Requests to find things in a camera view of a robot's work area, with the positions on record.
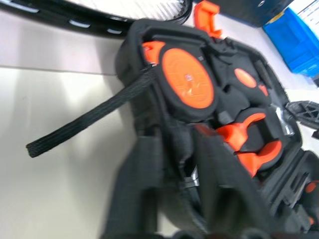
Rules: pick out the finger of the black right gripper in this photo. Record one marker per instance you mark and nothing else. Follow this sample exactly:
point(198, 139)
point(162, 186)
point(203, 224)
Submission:
point(305, 109)

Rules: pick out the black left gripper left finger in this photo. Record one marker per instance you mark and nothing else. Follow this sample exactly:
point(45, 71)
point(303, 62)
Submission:
point(144, 179)

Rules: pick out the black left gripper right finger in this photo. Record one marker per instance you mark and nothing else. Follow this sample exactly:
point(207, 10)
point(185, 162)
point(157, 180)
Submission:
point(224, 194)

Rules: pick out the black plastic tool case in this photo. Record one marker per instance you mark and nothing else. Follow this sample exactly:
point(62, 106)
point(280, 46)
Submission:
point(281, 164)

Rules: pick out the blue plastic bin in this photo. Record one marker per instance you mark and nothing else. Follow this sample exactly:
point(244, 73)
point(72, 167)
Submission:
point(294, 44)

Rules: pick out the dark blue box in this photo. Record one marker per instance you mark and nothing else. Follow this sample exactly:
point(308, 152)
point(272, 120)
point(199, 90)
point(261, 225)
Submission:
point(256, 11)

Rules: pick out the white ribbed panel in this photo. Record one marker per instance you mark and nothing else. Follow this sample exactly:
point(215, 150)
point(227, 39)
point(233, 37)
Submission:
point(154, 8)

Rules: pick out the black slotted plastic tray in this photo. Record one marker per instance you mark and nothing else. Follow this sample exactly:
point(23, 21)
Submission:
point(74, 17)

